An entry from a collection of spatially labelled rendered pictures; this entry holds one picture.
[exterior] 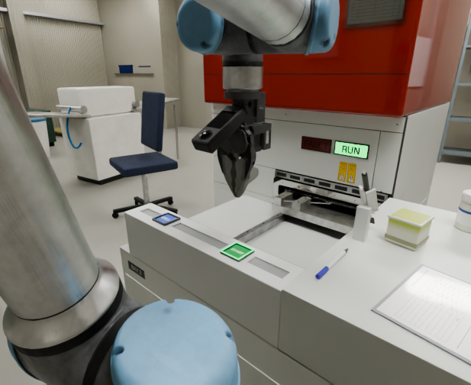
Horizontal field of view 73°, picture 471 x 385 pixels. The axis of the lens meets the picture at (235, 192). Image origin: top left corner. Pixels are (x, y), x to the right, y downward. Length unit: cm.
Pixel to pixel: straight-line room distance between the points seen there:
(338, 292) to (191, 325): 35
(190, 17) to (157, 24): 821
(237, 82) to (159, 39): 809
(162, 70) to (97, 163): 473
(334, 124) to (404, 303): 69
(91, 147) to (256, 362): 374
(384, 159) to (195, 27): 78
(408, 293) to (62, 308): 55
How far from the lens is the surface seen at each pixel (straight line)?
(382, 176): 113
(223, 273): 71
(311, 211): 116
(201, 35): 49
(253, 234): 107
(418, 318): 62
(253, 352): 78
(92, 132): 423
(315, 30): 45
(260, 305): 68
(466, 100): 671
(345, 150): 115
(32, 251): 31
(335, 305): 60
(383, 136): 111
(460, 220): 99
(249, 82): 60
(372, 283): 68
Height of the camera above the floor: 134
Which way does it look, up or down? 20 degrees down
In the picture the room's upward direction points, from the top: straight up
